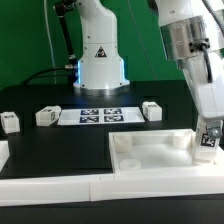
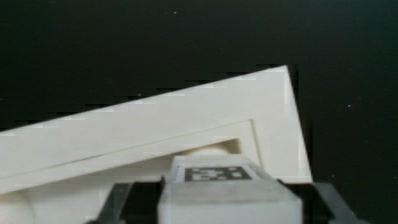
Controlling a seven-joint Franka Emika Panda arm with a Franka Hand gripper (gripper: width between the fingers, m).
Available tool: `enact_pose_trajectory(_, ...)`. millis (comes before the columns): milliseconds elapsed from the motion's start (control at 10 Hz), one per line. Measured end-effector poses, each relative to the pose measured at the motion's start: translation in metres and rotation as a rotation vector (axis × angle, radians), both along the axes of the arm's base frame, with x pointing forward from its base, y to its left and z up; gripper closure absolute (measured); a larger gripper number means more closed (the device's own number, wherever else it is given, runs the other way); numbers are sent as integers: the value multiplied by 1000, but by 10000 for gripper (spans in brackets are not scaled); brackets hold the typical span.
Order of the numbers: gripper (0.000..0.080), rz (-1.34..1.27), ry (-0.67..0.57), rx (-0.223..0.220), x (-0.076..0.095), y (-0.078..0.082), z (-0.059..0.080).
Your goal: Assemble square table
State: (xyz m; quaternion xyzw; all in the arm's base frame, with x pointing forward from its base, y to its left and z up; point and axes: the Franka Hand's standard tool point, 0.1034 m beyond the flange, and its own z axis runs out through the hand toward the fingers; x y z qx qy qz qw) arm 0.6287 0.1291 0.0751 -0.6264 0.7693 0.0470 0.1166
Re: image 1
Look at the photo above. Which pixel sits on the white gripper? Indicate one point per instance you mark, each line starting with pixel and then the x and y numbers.
pixel 208 97

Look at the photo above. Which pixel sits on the white square tabletop tray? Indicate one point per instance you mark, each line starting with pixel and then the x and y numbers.
pixel 152 150

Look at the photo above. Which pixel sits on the white sheet with AprilTags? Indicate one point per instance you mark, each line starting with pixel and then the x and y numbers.
pixel 100 116

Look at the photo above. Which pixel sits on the white U-shaped obstacle fence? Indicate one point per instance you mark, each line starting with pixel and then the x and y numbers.
pixel 207 178

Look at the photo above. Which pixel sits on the white block at left edge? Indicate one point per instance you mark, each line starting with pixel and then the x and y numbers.
pixel 4 153

